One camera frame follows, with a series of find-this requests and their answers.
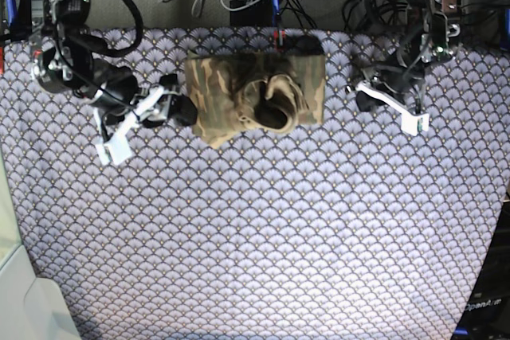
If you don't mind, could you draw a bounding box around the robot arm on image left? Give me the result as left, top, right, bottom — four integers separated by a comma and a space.
29, 0, 198, 141

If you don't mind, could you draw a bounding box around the black OpenArm case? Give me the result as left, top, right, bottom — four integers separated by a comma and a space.
452, 201, 509, 339

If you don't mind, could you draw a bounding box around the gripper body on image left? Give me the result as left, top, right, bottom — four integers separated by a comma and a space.
93, 73, 183, 141

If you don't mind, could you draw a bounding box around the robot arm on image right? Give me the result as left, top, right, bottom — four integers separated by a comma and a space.
355, 0, 461, 115

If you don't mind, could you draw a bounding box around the red and black clamp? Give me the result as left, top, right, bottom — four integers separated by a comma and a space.
273, 29, 286, 51

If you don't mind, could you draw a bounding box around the white plastic bin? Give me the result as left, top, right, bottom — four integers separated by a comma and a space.
1, 166, 80, 339

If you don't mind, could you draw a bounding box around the purple fan-pattern tablecloth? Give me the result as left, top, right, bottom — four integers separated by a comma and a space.
1, 31, 509, 339

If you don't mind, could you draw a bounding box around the camouflage T-shirt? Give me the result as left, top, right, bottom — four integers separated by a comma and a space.
184, 53, 327, 148

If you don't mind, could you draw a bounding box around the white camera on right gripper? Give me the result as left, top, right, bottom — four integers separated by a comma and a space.
95, 135, 133, 166

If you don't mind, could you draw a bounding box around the black box under table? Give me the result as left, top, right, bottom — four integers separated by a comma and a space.
229, 0, 273, 27

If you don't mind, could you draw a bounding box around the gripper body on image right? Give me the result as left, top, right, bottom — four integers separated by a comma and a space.
347, 63, 426, 115

